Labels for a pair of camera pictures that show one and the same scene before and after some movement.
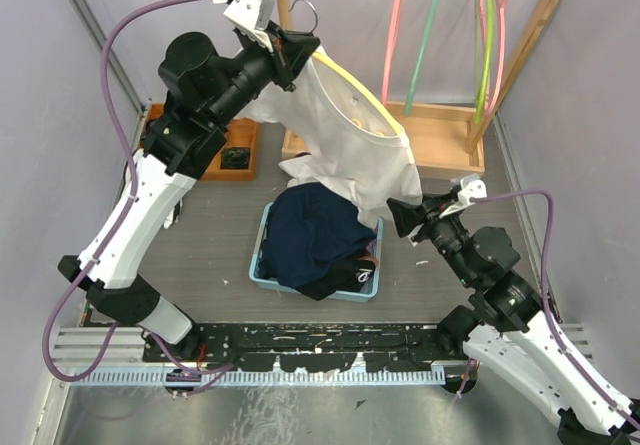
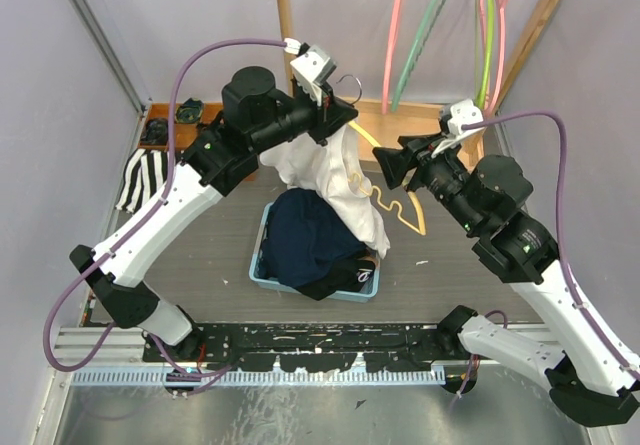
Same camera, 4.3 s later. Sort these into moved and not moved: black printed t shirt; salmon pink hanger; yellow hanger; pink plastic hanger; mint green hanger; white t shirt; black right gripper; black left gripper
Moved: mint green hanger; black left gripper; yellow hanger; black right gripper; white t shirt
Not moved: pink plastic hanger; salmon pink hanger; black printed t shirt
